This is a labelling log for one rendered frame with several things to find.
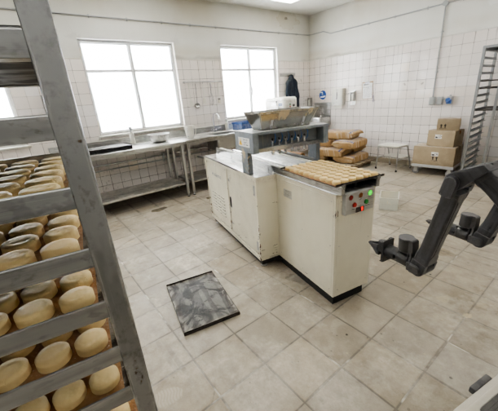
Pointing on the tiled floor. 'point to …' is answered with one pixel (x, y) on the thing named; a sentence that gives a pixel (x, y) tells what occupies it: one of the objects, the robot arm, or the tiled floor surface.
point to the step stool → (394, 153)
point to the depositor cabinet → (245, 205)
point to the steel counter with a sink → (213, 134)
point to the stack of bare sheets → (200, 302)
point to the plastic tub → (389, 201)
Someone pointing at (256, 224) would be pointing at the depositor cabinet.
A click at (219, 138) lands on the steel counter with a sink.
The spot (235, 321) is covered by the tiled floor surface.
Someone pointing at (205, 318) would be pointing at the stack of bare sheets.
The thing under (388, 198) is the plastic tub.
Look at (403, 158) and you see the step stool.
